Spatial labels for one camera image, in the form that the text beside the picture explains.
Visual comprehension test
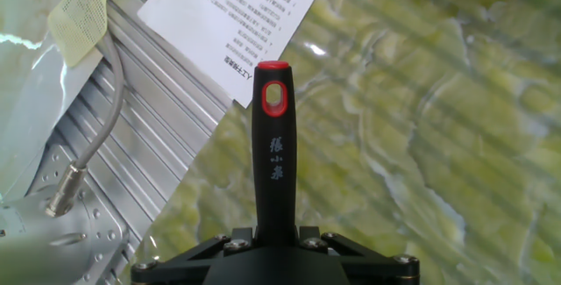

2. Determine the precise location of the beige marble pattern board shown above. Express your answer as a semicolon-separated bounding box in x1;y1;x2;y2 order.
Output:
0;0;105;201

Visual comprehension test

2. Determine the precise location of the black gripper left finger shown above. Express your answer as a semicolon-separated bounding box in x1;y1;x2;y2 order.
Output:
130;226;256;285

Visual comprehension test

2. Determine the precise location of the black ladle with red accents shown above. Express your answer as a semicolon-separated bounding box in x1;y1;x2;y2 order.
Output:
251;60;298;247

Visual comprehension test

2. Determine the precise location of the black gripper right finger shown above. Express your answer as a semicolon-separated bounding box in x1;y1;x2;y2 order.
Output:
297;225;421;285

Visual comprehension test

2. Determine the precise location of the yellow fly swatter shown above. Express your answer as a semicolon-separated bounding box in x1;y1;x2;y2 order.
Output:
46;0;131;68

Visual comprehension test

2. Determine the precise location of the green marble pattern mat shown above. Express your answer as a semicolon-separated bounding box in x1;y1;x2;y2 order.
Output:
117;0;561;285

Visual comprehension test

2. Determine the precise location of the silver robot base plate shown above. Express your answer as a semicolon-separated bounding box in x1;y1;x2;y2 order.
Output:
25;143;132;285

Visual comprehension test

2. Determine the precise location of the white instruction paper sheet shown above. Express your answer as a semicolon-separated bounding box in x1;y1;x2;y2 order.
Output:
137;0;333;110

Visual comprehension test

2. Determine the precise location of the grey conduit cable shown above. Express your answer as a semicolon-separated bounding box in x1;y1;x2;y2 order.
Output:
43;0;127;219

